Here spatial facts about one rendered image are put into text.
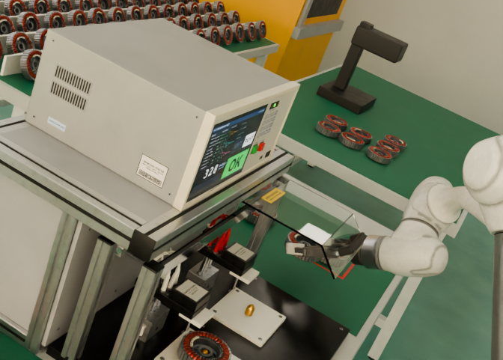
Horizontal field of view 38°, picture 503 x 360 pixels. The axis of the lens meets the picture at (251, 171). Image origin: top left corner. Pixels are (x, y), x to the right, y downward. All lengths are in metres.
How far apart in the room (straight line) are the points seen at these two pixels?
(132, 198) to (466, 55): 5.46
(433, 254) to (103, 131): 0.84
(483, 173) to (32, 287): 0.86
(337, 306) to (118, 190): 0.86
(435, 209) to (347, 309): 0.40
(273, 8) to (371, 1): 1.86
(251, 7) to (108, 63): 3.78
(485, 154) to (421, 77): 5.44
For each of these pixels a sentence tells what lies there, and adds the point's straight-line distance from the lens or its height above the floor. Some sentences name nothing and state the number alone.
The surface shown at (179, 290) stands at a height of 0.92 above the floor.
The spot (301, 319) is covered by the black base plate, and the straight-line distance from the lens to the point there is 1.88.
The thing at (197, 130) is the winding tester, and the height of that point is 1.28.
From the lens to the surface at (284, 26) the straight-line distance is 5.06.
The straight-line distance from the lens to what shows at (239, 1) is 5.18.
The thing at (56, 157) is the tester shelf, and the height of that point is 1.11.
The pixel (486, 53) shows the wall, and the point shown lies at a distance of 6.62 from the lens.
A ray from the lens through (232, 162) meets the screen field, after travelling 1.51.
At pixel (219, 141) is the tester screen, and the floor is 1.25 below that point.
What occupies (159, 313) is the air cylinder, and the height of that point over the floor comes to 0.82.
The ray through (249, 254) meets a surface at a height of 0.92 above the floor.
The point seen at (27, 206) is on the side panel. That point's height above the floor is 1.03.
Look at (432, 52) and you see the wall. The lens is 6.68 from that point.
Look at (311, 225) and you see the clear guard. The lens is 1.65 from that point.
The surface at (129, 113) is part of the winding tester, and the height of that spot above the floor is 1.24.
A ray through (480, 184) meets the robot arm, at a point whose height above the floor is 1.40.
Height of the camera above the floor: 1.76
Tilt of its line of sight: 23 degrees down
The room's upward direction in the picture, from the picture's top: 22 degrees clockwise
